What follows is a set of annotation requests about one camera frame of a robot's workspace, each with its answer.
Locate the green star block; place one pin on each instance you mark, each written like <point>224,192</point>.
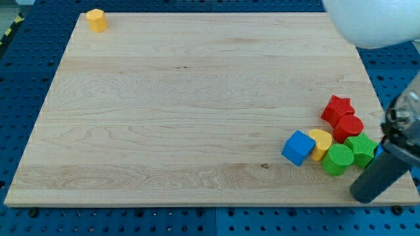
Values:
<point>363,149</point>

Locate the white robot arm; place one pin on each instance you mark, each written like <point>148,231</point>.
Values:
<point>373,24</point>

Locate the red star block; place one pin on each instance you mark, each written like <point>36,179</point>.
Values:
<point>336,108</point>

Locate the wooden board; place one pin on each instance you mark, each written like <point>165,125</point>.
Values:
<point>192,110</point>

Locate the blue cube block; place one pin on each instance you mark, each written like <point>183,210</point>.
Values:
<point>298,147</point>

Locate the yellow heart block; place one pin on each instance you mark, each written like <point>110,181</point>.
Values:
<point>323,141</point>

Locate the green cylinder block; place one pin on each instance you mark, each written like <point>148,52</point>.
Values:
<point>337,159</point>

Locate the red cylinder block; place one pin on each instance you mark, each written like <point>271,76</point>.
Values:
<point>348,125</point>

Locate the yellow hexagon block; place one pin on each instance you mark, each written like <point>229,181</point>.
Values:
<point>96,20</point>

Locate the blue block behind tool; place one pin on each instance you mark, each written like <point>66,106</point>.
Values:
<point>379,150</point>

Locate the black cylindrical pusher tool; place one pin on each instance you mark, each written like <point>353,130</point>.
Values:
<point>400,145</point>

